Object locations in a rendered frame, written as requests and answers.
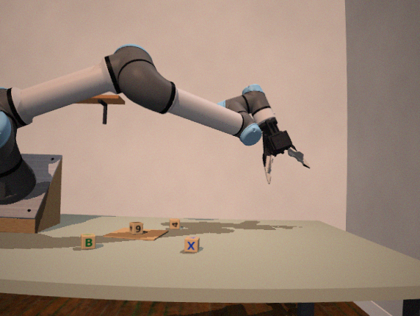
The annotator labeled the orange flat mat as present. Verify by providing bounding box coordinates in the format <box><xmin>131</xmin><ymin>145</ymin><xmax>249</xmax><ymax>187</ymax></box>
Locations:
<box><xmin>104</xmin><ymin>228</ymin><xmax>169</xmax><ymax>241</ymax></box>

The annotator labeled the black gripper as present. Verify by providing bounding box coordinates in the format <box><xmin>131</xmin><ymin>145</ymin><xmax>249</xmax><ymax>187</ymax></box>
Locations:
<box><xmin>259</xmin><ymin>117</ymin><xmax>311</xmax><ymax>184</ymax></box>

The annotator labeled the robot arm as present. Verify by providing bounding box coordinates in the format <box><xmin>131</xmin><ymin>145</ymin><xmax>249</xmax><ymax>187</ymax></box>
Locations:
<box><xmin>0</xmin><ymin>44</ymin><xmax>275</xmax><ymax>205</ymax></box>

